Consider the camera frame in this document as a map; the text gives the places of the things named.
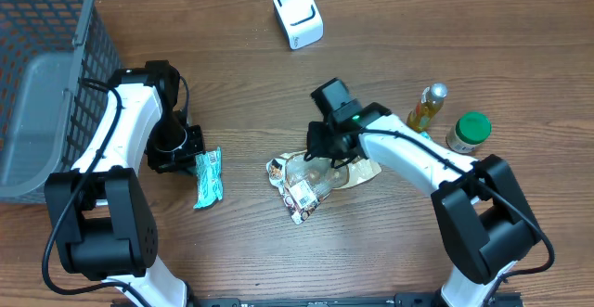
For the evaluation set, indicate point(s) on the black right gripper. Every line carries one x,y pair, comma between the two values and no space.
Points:
317,147

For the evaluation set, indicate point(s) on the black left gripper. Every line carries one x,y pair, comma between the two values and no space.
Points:
164,162

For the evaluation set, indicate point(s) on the teal snack wrapper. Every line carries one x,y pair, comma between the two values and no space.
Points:
209,182

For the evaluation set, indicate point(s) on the brown pantree snack bag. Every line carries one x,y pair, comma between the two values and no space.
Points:
304,185

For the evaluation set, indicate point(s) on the silver capped yellow drink bottle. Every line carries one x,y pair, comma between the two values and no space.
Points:
431,101

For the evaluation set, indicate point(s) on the green lidded jar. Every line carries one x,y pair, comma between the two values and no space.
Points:
469,132

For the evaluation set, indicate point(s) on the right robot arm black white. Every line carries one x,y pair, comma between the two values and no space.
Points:
485,221

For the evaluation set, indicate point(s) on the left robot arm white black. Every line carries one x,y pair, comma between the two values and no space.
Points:
104,234

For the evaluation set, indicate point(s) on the white barcode scanner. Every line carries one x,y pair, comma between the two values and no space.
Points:
300,21

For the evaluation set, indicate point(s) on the dark grey plastic basket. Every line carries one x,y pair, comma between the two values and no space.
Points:
47,117

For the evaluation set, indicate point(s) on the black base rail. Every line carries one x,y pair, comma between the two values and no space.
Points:
315,301

